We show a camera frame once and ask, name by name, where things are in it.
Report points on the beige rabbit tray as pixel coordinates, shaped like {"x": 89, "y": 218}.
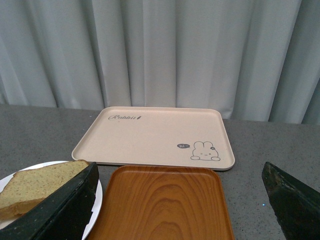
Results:
{"x": 159, "y": 136}

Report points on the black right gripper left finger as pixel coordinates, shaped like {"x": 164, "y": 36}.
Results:
{"x": 63, "y": 215}

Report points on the grey-white curtain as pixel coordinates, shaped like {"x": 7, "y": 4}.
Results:
{"x": 253, "y": 60}

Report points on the bread slice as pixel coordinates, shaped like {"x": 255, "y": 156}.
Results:
{"x": 27, "y": 188}

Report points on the brown wooden tray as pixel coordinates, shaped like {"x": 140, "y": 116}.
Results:
{"x": 163, "y": 203}

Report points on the white round plate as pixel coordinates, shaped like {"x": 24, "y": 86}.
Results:
{"x": 95, "y": 208}

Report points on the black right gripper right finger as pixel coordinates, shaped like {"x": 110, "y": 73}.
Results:
{"x": 295, "y": 204}

